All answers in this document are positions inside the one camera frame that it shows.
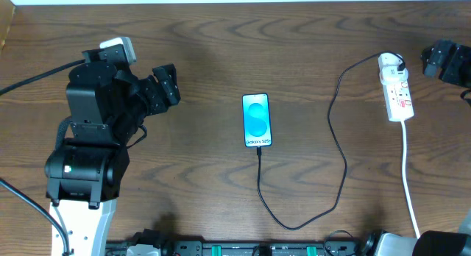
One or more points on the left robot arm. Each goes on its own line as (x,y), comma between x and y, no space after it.
(108,106)

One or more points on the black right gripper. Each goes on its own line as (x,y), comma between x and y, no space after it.
(451,61)

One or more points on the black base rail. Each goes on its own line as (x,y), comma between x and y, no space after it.
(150,242)

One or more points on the white charger plug adapter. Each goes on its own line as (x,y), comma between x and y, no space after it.
(391,69)

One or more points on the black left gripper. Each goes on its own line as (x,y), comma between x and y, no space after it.
(154,94)

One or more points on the white power strip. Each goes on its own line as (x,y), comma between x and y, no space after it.
(398,101)

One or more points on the blue screen Galaxy smartphone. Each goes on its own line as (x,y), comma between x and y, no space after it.
(257,120)

